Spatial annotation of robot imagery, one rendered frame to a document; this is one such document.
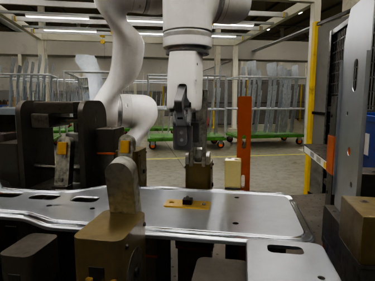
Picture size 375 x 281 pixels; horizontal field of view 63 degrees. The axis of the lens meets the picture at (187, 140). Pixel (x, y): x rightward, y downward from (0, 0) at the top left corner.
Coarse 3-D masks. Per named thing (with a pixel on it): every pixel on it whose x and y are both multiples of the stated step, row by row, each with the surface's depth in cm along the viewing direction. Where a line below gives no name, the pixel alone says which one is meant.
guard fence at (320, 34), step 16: (336, 16) 289; (320, 32) 317; (320, 48) 317; (320, 64) 318; (320, 80) 319; (336, 80) 293; (320, 96) 319; (320, 112) 318; (320, 128) 321; (320, 176) 322; (304, 192) 349
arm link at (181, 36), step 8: (168, 32) 50; (176, 32) 49; (184, 32) 49; (192, 32) 49; (200, 32) 49; (208, 32) 50; (168, 40) 50; (176, 40) 49; (184, 40) 49; (192, 40) 49; (200, 40) 49; (208, 40) 51; (168, 48) 53; (176, 48) 51; (184, 48) 50; (192, 48) 50; (200, 48) 51; (208, 48) 53
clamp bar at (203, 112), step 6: (204, 90) 69; (204, 96) 69; (204, 102) 69; (204, 108) 69; (204, 114) 69; (204, 120) 68; (204, 126) 68; (204, 132) 68; (204, 138) 68; (198, 144) 70; (204, 144) 68; (192, 150) 69; (204, 150) 68; (192, 156) 69; (204, 156) 68; (192, 162) 69; (204, 162) 68
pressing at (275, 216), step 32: (0, 192) 65; (32, 192) 64; (64, 192) 64; (96, 192) 64; (160, 192) 64; (192, 192) 64; (224, 192) 64; (256, 192) 63; (32, 224) 51; (64, 224) 49; (160, 224) 48; (192, 224) 48; (224, 224) 48; (256, 224) 48; (288, 224) 48
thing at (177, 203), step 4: (168, 200) 58; (172, 200) 58; (176, 200) 58; (180, 200) 58; (184, 200) 56; (188, 200) 56; (192, 200) 57; (164, 204) 56; (168, 204) 56; (172, 204) 56; (176, 204) 56; (180, 204) 56; (184, 204) 56; (188, 204) 56; (192, 204) 56; (196, 204) 56; (200, 204) 56; (208, 204) 56; (184, 208) 55; (188, 208) 55; (192, 208) 55; (196, 208) 55; (200, 208) 55; (204, 208) 54; (208, 208) 54
